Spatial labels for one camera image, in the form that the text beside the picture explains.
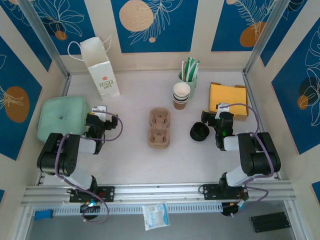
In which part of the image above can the black paper coffee cup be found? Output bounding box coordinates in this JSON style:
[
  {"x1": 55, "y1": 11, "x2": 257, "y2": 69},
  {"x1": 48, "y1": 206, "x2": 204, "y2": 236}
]
[{"x1": 173, "y1": 82, "x2": 192, "y2": 99}]

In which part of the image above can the white paper carry bag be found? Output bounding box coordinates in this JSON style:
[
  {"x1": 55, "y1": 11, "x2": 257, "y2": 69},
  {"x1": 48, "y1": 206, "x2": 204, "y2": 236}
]
[{"x1": 67, "y1": 36, "x2": 121, "y2": 101}]

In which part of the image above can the yellow napkin stack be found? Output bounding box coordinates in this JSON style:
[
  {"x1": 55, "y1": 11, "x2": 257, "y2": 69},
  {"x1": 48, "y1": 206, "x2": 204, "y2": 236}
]
[{"x1": 209, "y1": 83, "x2": 249, "y2": 118}]

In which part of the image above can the brown cardboard napkin box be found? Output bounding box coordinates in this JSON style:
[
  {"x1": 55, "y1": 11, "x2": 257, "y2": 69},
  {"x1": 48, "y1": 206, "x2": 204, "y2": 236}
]
[{"x1": 207, "y1": 81, "x2": 250, "y2": 122}]

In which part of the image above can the mint green zip pouch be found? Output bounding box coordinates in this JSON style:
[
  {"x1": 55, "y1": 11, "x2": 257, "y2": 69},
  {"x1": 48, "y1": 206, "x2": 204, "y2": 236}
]
[{"x1": 36, "y1": 95, "x2": 92, "y2": 145}]

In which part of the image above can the mint green straw holder cup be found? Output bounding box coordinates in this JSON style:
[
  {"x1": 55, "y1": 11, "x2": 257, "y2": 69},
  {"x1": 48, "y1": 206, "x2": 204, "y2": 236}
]
[{"x1": 177, "y1": 69, "x2": 198, "y2": 100}]

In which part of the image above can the blue eraser block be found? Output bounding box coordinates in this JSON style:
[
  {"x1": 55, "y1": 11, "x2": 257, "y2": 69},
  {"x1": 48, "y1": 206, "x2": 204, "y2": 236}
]
[{"x1": 33, "y1": 209, "x2": 53, "y2": 221}]

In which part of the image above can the white blue wipes packet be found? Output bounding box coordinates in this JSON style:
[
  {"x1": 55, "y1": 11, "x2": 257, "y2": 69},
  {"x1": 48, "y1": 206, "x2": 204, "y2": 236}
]
[{"x1": 141, "y1": 201, "x2": 171, "y2": 231}]

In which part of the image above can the black ribbed block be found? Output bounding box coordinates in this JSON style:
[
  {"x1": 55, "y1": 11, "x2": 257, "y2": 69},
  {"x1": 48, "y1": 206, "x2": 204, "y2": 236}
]
[{"x1": 249, "y1": 211, "x2": 292, "y2": 235}]

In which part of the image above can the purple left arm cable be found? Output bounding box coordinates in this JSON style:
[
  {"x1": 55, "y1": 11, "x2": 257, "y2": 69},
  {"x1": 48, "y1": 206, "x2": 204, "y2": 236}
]
[{"x1": 55, "y1": 111, "x2": 124, "y2": 224}]

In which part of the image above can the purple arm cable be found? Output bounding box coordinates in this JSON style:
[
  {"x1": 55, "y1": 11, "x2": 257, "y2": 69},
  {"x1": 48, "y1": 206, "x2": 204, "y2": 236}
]
[
  {"x1": 219, "y1": 103, "x2": 275, "y2": 219},
  {"x1": 55, "y1": 111, "x2": 124, "y2": 224}
]

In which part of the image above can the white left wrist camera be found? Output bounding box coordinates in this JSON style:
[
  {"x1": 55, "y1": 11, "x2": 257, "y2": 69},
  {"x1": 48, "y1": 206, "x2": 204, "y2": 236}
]
[{"x1": 91, "y1": 104, "x2": 109, "y2": 119}]

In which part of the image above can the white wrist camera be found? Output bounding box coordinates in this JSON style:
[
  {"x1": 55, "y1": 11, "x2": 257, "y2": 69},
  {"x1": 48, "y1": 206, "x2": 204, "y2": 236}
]
[
  {"x1": 215, "y1": 101, "x2": 230, "y2": 114},
  {"x1": 91, "y1": 104, "x2": 109, "y2": 119}
]

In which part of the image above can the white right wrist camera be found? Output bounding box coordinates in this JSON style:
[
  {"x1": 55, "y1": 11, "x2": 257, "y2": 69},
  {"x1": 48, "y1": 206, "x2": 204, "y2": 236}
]
[{"x1": 215, "y1": 101, "x2": 230, "y2": 114}]

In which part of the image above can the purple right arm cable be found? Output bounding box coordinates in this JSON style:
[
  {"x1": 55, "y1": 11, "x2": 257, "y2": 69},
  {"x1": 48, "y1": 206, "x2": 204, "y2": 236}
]
[{"x1": 219, "y1": 103, "x2": 275, "y2": 219}]

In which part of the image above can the aluminium side rail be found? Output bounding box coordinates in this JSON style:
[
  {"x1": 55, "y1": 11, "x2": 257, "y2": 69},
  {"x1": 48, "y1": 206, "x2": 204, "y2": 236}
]
[{"x1": 241, "y1": 71, "x2": 282, "y2": 181}]

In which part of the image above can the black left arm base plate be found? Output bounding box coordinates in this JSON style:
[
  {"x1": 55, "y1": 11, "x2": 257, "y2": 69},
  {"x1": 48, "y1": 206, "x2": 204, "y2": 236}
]
[{"x1": 69, "y1": 185, "x2": 116, "y2": 203}]

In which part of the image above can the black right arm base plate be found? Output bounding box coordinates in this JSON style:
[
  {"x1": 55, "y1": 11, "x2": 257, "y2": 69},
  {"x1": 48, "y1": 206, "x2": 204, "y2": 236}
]
[{"x1": 200, "y1": 183, "x2": 249, "y2": 201}]

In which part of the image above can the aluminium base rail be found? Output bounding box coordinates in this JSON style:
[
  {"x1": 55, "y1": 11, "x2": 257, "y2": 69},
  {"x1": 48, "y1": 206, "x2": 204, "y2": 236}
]
[{"x1": 21, "y1": 181, "x2": 297, "y2": 207}]

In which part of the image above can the aluminium frame post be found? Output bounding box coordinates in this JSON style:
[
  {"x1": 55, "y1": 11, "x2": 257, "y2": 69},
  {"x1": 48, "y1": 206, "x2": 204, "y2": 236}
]
[
  {"x1": 243, "y1": 0, "x2": 292, "y2": 76},
  {"x1": 18, "y1": 0, "x2": 71, "y2": 78}
]

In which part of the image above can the white slotted cable duct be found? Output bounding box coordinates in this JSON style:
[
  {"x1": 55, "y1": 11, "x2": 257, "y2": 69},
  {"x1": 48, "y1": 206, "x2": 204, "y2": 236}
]
[{"x1": 32, "y1": 202, "x2": 223, "y2": 216}]

